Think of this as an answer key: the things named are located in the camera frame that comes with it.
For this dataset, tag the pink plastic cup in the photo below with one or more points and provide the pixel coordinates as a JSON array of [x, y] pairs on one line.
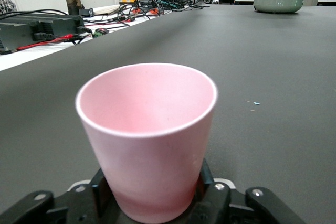
[[147, 155]]

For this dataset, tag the green terminal connector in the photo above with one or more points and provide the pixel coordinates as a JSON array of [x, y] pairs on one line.
[[101, 32]]

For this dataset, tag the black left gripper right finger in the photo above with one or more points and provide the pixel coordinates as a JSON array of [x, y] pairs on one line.
[[223, 208]]

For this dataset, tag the dark grey table mat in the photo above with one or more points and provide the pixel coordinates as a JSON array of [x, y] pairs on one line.
[[262, 64]]

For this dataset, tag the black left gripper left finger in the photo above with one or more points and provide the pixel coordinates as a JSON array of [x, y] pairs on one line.
[[65, 208]]

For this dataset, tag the grey power supply box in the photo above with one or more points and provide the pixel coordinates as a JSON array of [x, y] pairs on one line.
[[23, 28]]

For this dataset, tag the small black adapter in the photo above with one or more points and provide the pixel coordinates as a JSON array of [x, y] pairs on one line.
[[86, 12]]

